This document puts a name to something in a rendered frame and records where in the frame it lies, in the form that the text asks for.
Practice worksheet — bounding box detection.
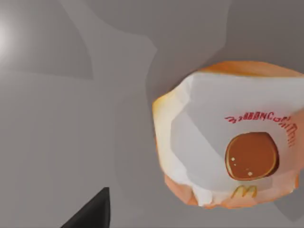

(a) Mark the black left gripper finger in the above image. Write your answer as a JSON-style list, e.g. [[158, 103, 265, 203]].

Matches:
[[60, 187, 111, 228]]

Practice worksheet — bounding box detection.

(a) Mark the paper-wrapped burger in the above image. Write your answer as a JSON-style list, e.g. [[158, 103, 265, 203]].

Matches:
[[152, 60, 304, 209]]

